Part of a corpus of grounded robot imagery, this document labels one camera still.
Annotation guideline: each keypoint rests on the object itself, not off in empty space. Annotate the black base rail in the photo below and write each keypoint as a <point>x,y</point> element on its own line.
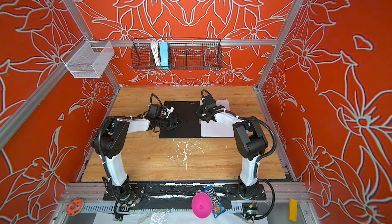
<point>178,196</point>

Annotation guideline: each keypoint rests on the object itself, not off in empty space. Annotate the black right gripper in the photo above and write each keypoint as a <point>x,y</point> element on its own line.
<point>198,113</point>

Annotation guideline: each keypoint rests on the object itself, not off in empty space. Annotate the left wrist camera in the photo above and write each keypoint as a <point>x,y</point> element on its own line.
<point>164,111</point>

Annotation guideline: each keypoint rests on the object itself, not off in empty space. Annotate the yellow block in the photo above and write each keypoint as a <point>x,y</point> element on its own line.
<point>293,209</point>

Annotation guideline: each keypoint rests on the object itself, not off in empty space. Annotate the pink funnel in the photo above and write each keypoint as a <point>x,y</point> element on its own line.
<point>202,205</point>

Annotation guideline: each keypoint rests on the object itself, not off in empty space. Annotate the blue candy bag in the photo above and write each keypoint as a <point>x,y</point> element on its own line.
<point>217,206</point>

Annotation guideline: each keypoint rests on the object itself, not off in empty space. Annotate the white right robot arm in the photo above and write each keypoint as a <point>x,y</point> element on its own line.
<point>255,140</point>

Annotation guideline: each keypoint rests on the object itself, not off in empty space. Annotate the black wire wall basket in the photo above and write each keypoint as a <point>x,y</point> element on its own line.
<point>184,54</point>

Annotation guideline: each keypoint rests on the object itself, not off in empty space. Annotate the blue box in basket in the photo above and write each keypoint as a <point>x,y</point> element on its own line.
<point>164,53</point>

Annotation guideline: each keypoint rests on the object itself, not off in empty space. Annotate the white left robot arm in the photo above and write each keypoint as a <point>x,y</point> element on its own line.
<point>110,139</point>

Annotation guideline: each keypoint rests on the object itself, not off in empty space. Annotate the white mesh wall basket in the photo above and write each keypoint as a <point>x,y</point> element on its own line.
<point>86,61</point>

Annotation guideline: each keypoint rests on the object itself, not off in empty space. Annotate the blue folder black inside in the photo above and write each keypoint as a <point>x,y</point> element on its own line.
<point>190,127</point>

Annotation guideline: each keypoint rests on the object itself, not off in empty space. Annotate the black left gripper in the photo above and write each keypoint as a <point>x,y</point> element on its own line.
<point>170,125</point>

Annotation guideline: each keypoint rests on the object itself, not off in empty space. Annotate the printed paper sheet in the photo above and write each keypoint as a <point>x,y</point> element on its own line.
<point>222,128</point>

